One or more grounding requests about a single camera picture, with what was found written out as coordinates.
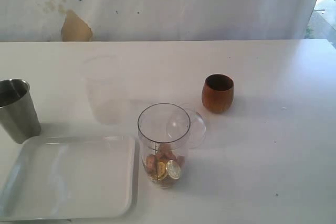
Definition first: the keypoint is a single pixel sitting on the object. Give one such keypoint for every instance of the stainless steel cup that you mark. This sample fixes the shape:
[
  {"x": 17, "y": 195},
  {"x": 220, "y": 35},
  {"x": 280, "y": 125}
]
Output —
[{"x": 18, "y": 115}]

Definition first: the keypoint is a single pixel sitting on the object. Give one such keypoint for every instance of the white rectangular tray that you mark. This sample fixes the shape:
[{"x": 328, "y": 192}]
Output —
[{"x": 70, "y": 178}]

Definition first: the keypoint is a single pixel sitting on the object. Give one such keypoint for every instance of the clear dome strainer lid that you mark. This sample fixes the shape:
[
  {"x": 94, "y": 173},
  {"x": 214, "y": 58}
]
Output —
[{"x": 197, "y": 128}]

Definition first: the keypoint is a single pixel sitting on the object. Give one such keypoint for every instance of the brown wooden cup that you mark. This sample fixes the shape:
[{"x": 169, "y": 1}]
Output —
[{"x": 218, "y": 93}]

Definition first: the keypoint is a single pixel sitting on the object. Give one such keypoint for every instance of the clear measuring cylinder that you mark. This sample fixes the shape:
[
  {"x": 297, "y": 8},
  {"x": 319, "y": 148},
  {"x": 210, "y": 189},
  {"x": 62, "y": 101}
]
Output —
[{"x": 164, "y": 131}]

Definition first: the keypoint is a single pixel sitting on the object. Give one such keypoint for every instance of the translucent plastic container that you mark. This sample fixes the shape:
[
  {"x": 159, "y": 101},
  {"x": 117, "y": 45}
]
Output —
[{"x": 106, "y": 89}]

